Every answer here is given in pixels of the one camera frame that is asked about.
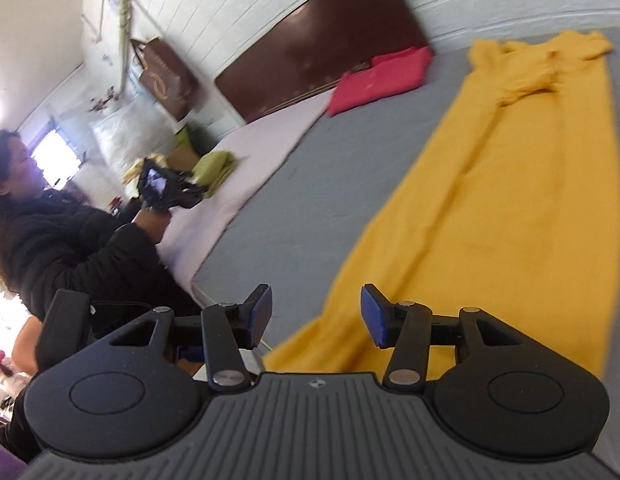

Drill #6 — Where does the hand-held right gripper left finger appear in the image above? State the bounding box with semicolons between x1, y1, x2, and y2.
97;283;274;394

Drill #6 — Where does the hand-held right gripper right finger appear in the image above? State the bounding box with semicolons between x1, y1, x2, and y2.
360;283;538;394

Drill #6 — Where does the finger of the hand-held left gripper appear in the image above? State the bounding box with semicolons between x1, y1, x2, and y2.
186;181;209;208

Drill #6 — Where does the yellow garment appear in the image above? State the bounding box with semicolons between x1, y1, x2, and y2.
262;30;620;381

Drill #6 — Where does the person's left forearm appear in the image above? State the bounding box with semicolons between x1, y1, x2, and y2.
50;222;163;311

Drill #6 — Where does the person's left hand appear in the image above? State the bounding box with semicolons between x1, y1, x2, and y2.
132;206;173;242

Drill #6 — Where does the green folded cloth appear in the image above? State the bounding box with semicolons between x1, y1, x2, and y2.
191;151;237;197

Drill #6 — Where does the pale lilac bed sheet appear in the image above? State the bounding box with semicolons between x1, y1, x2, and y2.
155;87;341;306

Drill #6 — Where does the clear plastic bag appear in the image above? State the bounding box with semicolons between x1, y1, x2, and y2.
88;95;177;178

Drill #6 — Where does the brown handbag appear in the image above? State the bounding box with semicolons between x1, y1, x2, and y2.
130;37;201;122

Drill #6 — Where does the bright window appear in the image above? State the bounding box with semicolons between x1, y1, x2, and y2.
30;129;82;187

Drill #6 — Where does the grey bed blanket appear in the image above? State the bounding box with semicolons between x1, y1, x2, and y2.
191;24;620;480

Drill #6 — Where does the person's body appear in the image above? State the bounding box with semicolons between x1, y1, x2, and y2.
0;129;201;463

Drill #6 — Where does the brown wooden headboard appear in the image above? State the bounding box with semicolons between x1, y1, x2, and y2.
213;0;431;125

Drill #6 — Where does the red folded cloth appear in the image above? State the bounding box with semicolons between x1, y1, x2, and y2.
326;46;435;118

